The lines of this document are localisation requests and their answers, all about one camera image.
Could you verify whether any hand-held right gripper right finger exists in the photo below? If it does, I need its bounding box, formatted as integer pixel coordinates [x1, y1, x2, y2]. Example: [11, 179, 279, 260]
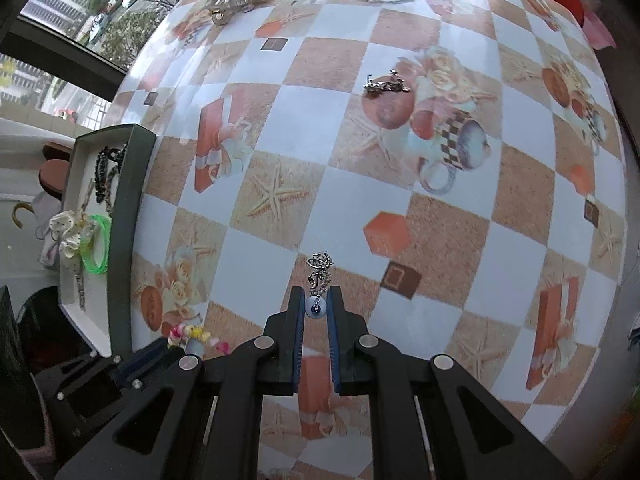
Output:
[326, 285, 576, 480]

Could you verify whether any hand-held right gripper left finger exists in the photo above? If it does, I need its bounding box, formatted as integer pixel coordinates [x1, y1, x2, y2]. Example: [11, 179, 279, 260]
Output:
[52, 286, 306, 480]

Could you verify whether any pastel flower bead bracelet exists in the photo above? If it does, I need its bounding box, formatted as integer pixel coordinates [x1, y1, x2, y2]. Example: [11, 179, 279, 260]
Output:
[169, 324, 231, 354]

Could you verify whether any silver evil eye pendant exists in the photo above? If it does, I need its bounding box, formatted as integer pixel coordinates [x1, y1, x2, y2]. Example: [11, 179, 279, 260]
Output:
[304, 251, 335, 321]

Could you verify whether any slim metal hair clip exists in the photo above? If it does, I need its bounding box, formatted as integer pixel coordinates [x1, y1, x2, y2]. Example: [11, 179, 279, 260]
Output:
[75, 257, 87, 311]

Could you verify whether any neon green bangle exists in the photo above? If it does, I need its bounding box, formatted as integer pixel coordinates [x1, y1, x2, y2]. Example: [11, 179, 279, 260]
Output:
[80, 214, 112, 275]

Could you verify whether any white polka dot scrunchie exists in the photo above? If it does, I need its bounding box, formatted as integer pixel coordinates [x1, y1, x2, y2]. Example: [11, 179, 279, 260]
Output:
[50, 210, 96, 261]

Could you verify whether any green rimmed jewelry box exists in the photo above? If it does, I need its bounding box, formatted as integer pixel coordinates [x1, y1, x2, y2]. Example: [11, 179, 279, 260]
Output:
[57, 124, 157, 356]

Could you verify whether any black beaded bracelet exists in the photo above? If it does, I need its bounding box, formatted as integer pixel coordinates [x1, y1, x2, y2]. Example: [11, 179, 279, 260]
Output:
[94, 144, 129, 213]

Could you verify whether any brown rounded seat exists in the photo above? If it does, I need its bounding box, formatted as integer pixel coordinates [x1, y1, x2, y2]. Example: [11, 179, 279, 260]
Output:
[42, 142, 76, 196]

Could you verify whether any silver rhinestone brooch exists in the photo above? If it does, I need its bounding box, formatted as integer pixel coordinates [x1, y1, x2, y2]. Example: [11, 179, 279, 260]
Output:
[363, 70, 411, 95]

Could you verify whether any translucent claw hair clip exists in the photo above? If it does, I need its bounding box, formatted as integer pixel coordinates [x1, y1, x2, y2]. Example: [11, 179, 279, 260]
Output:
[209, 0, 276, 26]

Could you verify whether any pink plastic seat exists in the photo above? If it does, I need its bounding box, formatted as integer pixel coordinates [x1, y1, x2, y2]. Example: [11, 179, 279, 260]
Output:
[582, 10, 618, 51]

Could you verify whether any dark window frame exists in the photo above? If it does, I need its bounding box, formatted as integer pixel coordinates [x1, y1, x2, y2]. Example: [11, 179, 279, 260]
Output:
[0, 17, 128, 103]

